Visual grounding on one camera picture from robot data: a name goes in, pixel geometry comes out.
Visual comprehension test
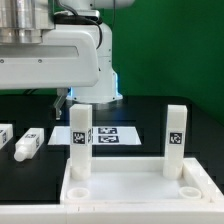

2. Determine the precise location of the white L-shaped fence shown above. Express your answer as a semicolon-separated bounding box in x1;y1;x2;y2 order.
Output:
0;173;224;224

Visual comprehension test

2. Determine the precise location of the black cable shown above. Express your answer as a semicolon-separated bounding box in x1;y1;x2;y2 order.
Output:
22;88;41;96

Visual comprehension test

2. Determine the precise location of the black camera on stand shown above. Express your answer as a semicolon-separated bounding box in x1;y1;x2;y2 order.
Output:
54;10;102;25

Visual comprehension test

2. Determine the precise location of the white flat base tag plate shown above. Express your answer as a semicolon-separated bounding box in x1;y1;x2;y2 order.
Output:
48;126;141;145

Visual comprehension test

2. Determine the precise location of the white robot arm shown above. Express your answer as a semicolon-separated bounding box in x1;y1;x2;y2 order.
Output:
0;0;135;112

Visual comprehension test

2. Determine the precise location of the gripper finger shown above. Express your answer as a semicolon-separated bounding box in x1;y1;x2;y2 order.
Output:
53;88;68;120

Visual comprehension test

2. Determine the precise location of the grey arm hose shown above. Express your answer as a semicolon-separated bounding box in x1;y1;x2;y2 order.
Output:
56;0;81;17

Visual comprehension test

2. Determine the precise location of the white square desk top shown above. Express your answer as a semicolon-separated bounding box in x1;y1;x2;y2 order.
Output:
60;157;224;204

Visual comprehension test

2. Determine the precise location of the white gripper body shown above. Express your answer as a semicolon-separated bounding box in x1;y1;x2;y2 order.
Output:
0;25;99;90

